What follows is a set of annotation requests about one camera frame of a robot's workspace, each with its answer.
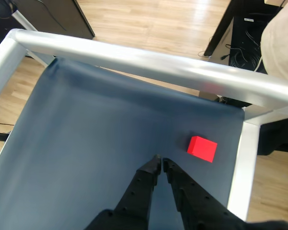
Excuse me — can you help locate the black desk side panel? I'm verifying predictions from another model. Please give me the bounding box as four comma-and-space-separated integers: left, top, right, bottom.
203, 0, 236, 58

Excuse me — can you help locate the blue-grey table mat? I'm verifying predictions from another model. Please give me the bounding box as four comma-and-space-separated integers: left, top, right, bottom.
0, 57, 245, 230

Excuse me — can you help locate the black object under table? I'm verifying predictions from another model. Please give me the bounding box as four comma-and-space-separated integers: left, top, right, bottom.
256, 116, 288, 156

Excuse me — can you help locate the black cable bundle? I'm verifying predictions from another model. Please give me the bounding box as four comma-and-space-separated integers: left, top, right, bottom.
220, 23, 264, 72

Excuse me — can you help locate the dark brown cabinet panel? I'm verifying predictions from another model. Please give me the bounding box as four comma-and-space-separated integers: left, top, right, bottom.
15, 0, 96, 40

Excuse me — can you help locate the black rounded object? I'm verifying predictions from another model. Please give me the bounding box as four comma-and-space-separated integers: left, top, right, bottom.
0, 0, 18, 51

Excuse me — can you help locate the beige fabric bundle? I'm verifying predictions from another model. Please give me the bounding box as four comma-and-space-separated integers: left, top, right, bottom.
260, 0, 288, 81

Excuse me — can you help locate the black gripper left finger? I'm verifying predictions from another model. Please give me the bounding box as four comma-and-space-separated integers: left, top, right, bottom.
85, 154, 163, 230

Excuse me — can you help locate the red cube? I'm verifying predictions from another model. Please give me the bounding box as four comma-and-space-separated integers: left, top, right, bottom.
186, 136, 218, 163

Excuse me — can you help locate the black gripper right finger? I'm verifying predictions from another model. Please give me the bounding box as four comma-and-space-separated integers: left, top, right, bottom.
162, 157, 247, 230

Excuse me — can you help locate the silver aluminium table frame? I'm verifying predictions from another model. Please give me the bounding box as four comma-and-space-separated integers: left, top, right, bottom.
0, 11, 288, 221

